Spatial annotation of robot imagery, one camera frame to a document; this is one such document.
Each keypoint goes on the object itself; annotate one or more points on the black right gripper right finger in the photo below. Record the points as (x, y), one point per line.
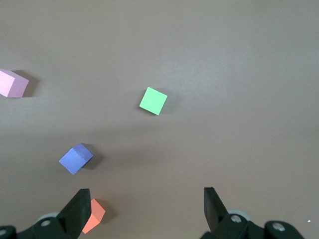
(213, 209)

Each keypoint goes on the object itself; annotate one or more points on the orange foam cube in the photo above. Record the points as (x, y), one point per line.
(96, 215)

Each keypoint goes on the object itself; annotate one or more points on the pink foam cube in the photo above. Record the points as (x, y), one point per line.
(11, 83)

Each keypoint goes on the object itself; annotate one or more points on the green foam cube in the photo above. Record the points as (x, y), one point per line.
(153, 100)

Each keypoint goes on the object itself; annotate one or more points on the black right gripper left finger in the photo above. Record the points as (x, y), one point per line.
(77, 211)

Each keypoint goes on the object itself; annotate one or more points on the purple foam cube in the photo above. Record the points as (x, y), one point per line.
(73, 160)

